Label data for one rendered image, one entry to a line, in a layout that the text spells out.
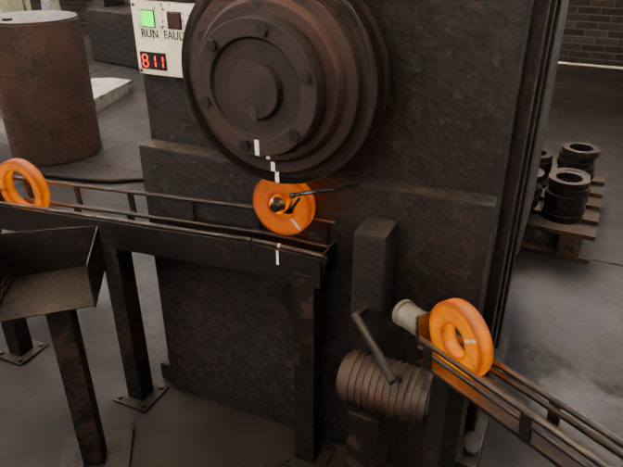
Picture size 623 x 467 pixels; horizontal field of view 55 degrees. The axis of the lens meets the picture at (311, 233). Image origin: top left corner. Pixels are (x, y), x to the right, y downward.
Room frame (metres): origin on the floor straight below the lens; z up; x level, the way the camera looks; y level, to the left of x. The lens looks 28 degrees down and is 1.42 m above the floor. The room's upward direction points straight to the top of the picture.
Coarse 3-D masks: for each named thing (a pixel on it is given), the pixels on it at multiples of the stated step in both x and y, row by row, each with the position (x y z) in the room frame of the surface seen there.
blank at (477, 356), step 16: (448, 304) 0.94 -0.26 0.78; (464, 304) 0.93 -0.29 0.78; (432, 320) 0.98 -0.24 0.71; (448, 320) 0.93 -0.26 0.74; (464, 320) 0.90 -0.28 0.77; (480, 320) 0.89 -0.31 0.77; (432, 336) 0.97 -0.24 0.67; (448, 336) 0.95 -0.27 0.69; (464, 336) 0.89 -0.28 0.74; (480, 336) 0.87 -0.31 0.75; (448, 352) 0.93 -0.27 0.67; (464, 352) 0.88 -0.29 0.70; (480, 352) 0.85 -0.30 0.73; (480, 368) 0.85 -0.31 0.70
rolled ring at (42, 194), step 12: (0, 168) 1.70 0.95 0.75; (12, 168) 1.68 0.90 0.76; (24, 168) 1.66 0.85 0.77; (36, 168) 1.68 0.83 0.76; (0, 180) 1.71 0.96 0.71; (12, 180) 1.73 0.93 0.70; (36, 180) 1.65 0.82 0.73; (12, 192) 1.71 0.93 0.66; (36, 192) 1.65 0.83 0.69; (48, 192) 1.66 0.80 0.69; (36, 204) 1.65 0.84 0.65; (48, 204) 1.67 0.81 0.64
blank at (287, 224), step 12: (264, 180) 1.31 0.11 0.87; (264, 192) 1.31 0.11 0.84; (276, 192) 1.30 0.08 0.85; (288, 192) 1.29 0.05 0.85; (264, 204) 1.31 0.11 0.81; (300, 204) 1.27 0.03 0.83; (312, 204) 1.28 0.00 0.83; (264, 216) 1.31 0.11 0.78; (276, 216) 1.30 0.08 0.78; (288, 216) 1.30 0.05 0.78; (300, 216) 1.27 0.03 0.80; (312, 216) 1.28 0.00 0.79; (276, 228) 1.30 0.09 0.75; (288, 228) 1.29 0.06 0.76; (300, 228) 1.27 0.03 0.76
